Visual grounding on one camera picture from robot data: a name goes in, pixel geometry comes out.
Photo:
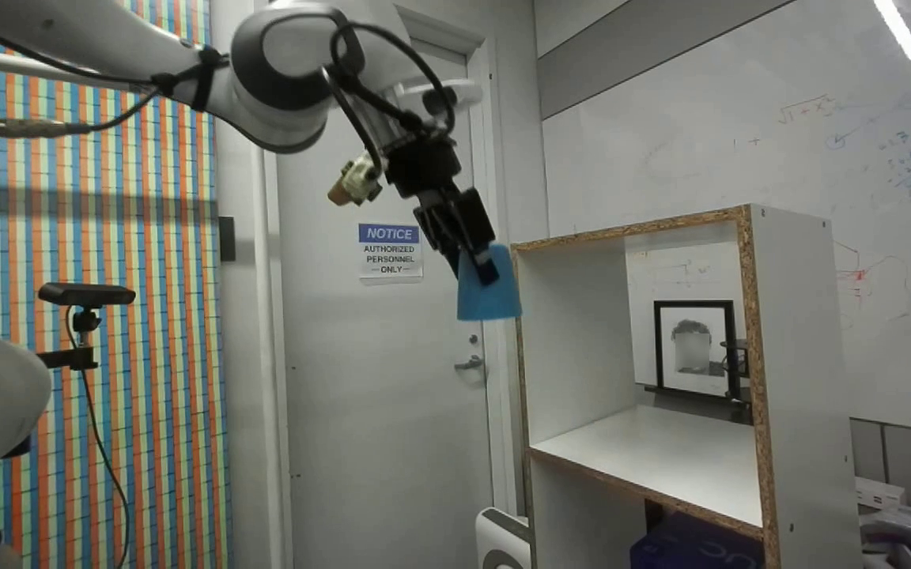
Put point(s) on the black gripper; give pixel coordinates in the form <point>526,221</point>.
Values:
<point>440,179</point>

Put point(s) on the blue plastic cup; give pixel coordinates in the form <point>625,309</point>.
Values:
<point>487,300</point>

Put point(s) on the blue white notice sign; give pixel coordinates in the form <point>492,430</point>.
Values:
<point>390,254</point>

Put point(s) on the white door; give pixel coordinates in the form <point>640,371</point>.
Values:
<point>370,420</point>

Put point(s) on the black framed portrait picture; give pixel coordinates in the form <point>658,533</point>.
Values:
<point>698,350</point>

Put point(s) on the white floor appliance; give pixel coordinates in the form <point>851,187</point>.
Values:
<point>501,539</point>

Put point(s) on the scribbled white whiteboard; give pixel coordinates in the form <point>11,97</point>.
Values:
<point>774,146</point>

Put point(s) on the white chipboard shelf unit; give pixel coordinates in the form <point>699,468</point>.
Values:
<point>806,398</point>

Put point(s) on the dark blue storage bin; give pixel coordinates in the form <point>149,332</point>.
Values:
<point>689,547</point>

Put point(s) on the colourful striped curtain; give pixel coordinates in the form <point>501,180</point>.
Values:
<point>110,420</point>

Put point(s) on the ceiling light strip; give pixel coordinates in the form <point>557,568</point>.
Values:
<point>906,41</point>

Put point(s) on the grey clutter pile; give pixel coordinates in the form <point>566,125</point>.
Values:
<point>903,533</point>

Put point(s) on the beige wrist camera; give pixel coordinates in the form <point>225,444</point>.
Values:
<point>356,180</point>

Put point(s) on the black wall switch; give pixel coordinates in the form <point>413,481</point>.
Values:
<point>225,239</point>

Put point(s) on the black camera on mount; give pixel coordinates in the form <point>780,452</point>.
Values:
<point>82,295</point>

